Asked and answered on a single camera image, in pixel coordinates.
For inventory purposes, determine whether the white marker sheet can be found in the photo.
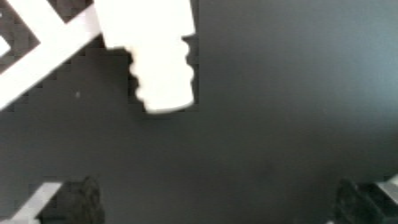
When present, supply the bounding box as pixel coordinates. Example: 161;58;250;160
0;0;99;111

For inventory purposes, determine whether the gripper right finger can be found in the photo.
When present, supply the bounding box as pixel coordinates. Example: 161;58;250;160
332;179;398;224

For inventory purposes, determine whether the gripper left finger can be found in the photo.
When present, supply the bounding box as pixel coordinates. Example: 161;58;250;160
5;176;105;224

